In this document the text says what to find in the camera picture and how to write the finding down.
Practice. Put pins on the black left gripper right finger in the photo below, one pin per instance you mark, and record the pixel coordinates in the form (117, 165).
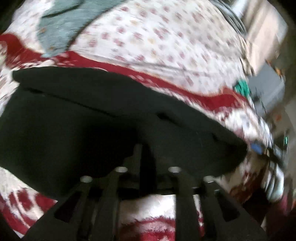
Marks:
(181, 180)

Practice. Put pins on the white floral quilt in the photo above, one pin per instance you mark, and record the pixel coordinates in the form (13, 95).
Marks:
(187, 43)

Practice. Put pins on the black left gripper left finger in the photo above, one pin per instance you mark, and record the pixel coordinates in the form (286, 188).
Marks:
(91, 212)

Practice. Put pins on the grey striped cloth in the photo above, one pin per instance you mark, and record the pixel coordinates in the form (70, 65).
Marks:
(230, 17)

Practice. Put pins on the green cloth item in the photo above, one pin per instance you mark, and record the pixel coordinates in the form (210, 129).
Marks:
(242, 88)

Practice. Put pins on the teal fleece jacket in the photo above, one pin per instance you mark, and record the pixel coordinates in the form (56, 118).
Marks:
(62, 23)

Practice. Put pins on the black pants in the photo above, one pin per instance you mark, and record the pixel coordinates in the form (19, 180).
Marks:
(65, 123)

